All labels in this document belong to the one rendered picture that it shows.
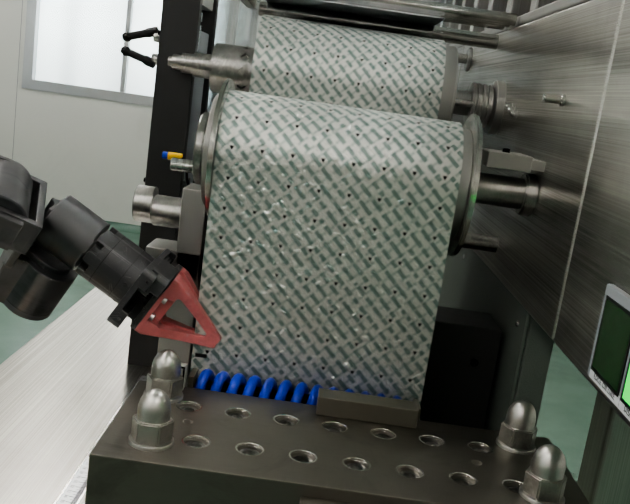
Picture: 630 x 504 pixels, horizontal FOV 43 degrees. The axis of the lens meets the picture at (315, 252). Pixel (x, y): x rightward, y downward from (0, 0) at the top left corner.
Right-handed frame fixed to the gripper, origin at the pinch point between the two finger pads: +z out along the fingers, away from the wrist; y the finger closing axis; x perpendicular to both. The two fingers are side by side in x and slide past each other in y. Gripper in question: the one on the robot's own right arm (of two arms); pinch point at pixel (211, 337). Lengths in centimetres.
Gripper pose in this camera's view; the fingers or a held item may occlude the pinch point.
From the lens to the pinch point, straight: 80.8
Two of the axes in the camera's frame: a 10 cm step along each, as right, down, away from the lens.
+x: 6.2, -7.7, -1.7
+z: 7.9, 6.1, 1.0
